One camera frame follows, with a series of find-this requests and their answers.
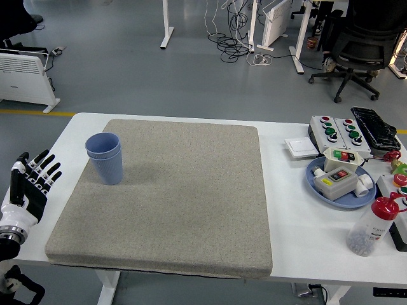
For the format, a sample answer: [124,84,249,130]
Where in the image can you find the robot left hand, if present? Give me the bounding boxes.
[0,149,63,235]

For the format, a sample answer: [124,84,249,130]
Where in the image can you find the blue ribbed cup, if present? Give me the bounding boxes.
[87,148,124,186]
[85,132,122,159]

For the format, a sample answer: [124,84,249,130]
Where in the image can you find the white panel heater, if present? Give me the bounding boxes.
[0,48,61,114]
[256,0,293,51]

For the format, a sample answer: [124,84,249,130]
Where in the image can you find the white table leg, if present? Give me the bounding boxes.
[94,269,121,305]
[324,284,352,305]

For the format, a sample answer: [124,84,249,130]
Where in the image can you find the grey-brown mat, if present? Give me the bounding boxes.
[45,118,273,280]

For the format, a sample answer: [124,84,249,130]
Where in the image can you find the white desk leg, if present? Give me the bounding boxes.
[387,62,407,80]
[159,0,175,50]
[247,0,259,53]
[288,0,314,76]

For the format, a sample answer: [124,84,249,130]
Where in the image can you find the blue plate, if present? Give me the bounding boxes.
[305,156,377,209]

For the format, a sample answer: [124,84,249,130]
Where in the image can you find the grey under-table power box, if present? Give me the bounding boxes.
[291,281,328,299]

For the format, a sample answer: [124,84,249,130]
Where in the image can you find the white four-button control box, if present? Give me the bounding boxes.
[333,118,372,159]
[310,114,347,150]

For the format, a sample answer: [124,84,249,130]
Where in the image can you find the person's shoe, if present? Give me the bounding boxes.
[321,57,338,74]

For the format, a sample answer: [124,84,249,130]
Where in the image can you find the white pipe fitting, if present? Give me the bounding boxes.
[354,173,373,198]

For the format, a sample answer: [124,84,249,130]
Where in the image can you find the clear bottle red cap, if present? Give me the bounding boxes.
[345,191,402,257]

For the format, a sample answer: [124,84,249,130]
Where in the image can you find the black wrapped tray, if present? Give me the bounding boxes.
[350,106,402,151]

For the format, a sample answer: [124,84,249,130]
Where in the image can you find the white mushroom-button control box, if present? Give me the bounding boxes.
[376,173,407,229]

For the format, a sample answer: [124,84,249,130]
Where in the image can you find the black mesh office chair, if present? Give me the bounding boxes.
[307,0,404,104]

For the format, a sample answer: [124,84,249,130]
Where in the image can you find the black table control panel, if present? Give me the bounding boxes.
[372,287,407,297]

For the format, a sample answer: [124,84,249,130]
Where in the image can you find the white hanging cable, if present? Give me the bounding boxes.
[203,0,220,36]

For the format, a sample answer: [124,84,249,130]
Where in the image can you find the black floor cables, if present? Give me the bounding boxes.
[208,0,255,63]

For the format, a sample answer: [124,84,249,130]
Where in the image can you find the white wall switch plate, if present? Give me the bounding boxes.
[284,137,320,159]

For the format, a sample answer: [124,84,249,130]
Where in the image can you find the white green-red switch box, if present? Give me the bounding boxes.
[323,147,366,174]

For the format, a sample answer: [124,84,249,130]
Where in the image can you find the grey red-button switch box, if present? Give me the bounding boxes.
[314,167,359,201]

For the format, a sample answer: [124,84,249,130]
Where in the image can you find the red handle brass valve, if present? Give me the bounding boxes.
[383,151,406,174]

